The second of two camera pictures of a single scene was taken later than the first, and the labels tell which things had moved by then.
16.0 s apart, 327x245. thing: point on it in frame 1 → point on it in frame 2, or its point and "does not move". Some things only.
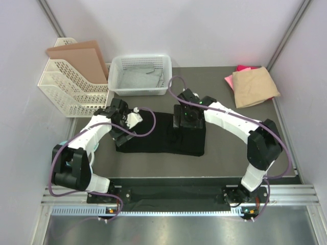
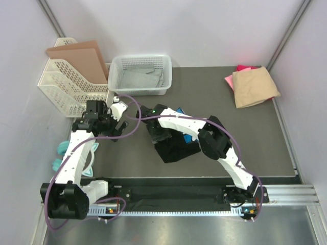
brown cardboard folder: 86,58 does not move
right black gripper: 179,112 → 156,139
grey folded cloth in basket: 142,75 does not move
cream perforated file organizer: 69,90 does not move
